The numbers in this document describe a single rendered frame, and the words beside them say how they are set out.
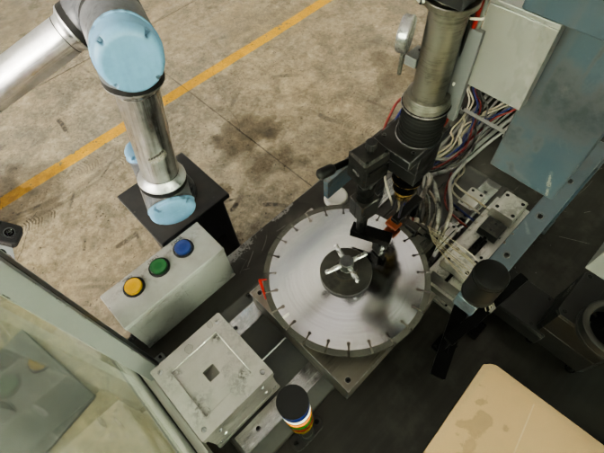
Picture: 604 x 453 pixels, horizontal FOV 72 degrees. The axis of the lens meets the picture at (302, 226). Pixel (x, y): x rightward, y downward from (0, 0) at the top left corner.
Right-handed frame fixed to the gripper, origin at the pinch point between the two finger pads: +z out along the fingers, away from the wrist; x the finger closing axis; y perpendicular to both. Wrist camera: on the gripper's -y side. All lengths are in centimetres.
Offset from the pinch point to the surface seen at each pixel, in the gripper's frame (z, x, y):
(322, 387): 16, 18, -76
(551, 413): 16, 19, -125
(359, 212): -20, -7, -81
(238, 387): 1, 23, -60
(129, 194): 16.2, -32.3, -11.5
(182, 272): 1.2, -1.0, -41.8
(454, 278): 5, -7, -104
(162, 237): 16.2, -18.0, -26.3
